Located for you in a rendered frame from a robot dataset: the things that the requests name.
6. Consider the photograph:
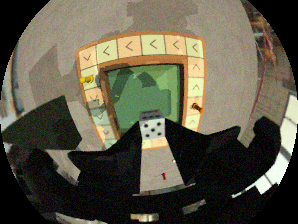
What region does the orange pawn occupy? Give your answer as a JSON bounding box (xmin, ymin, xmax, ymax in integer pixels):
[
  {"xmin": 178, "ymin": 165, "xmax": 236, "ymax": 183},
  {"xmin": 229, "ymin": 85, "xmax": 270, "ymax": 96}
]
[{"xmin": 192, "ymin": 103, "xmax": 204, "ymax": 113}]

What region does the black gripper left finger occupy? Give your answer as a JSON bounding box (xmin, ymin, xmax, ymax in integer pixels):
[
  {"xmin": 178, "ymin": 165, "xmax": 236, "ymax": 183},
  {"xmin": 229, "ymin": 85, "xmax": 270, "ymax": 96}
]
[{"xmin": 68, "ymin": 121, "xmax": 142, "ymax": 194}]

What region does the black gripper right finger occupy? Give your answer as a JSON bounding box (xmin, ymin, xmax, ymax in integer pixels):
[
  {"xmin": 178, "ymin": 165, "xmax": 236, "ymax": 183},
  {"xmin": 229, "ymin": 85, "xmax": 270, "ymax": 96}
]
[{"xmin": 164, "ymin": 117, "xmax": 241, "ymax": 185}]

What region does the white die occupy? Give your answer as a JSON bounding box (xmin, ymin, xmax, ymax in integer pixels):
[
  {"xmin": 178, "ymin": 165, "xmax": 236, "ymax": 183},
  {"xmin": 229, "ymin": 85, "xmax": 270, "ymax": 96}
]
[{"xmin": 138, "ymin": 109, "xmax": 165, "ymax": 140}]

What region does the yellow pawn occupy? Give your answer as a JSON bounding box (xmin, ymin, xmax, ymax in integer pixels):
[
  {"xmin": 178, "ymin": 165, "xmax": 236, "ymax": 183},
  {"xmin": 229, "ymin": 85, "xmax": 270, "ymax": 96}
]
[{"xmin": 80, "ymin": 75, "xmax": 93, "ymax": 84}]

